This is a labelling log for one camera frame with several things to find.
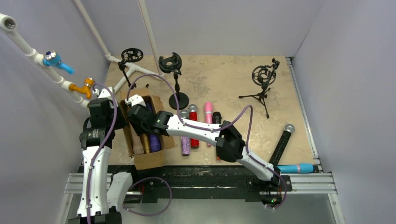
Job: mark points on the purple glitter microphone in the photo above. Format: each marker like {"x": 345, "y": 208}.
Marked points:
{"x": 185, "y": 141}

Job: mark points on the blue water tap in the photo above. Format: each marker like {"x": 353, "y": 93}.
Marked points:
{"x": 53, "y": 59}

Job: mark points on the white PVC pipe frame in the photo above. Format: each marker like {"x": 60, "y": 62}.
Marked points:
{"x": 8, "y": 26}

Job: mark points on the round base shock mount stand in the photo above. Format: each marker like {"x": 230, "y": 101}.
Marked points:
{"x": 173, "y": 65}

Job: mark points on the violet plastic microphone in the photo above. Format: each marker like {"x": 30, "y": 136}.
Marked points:
{"x": 155, "y": 144}

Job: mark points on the brown cardboard box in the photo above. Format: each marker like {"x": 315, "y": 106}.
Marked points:
{"x": 151, "y": 160}

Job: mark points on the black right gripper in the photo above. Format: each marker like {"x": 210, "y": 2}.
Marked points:
{"x": 136, "y": 114}

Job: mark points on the tripod shock mount stand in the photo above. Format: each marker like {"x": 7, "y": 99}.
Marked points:
{"x": 127, "y": 66}
{"x": 263, "y": 76}

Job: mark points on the plain black microphone orange end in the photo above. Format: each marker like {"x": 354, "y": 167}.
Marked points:
{"x": 216, "y": 118}

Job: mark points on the gold metallic microphone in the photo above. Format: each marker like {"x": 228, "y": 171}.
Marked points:
{"x": 145, "y": 140}

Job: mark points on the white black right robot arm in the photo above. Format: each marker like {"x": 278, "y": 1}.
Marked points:
{"x": 228, "y": 141}

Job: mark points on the red glitter microphone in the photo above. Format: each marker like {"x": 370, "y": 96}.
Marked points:
{"x": 192, "y": 109}

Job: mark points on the black glitter microphone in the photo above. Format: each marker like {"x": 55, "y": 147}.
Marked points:
{"x": 288, "y": 130}

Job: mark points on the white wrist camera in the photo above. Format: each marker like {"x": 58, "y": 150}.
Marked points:
{"x": 135, "y": 100}
{"x": 104, "y": 93}

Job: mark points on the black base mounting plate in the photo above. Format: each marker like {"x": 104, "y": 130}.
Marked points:
{"x": 201, "y": 182}

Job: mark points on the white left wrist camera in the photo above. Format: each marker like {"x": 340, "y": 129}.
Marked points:
{"x": 104, "y": 93}

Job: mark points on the blue glitter microphone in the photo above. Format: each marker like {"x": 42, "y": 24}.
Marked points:
{"x": 302, "y": 168}

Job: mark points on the pink glitter microphone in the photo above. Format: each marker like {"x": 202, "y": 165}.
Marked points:
{"x": 208, "y": 109}

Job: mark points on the orange water tap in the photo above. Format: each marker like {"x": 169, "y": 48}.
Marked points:
{"x": 85, "y": 89}

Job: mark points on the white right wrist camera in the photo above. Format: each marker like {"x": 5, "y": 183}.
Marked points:
{"x": 135, "y": 100}

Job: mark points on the cream peach plastic microphone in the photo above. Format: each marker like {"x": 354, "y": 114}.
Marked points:
{"x": 137, "y": 144}

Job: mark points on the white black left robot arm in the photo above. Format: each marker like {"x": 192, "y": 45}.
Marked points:
{"x": 102, "y": 194}

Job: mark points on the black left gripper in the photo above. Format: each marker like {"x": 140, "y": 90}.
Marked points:
{"x": 101, "y": 105}

